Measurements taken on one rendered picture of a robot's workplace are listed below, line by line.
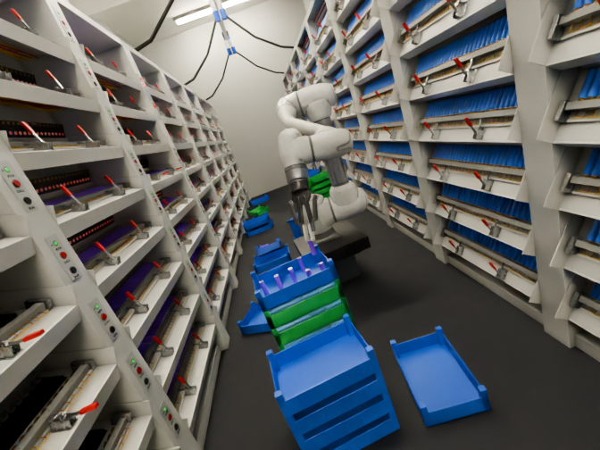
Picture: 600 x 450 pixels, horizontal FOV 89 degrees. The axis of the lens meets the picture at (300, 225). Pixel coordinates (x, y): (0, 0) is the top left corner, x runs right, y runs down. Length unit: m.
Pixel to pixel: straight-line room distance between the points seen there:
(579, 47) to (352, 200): 1.13
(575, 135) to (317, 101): 1.09
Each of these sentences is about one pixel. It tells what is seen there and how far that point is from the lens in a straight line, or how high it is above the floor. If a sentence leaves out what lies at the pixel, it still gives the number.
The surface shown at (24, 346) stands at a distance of 0.84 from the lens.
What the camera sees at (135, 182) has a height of 0.96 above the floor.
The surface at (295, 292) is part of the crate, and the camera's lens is 1.11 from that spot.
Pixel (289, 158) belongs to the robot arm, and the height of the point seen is 0.85.
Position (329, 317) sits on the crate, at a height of 0.26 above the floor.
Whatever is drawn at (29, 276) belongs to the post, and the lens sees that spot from 0.96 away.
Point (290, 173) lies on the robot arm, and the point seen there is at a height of 0.80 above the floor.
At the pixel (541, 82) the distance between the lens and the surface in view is 1.03.
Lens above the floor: 0.95
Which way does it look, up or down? 17 degrees down
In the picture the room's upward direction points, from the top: 21 degrees counter-clockwise
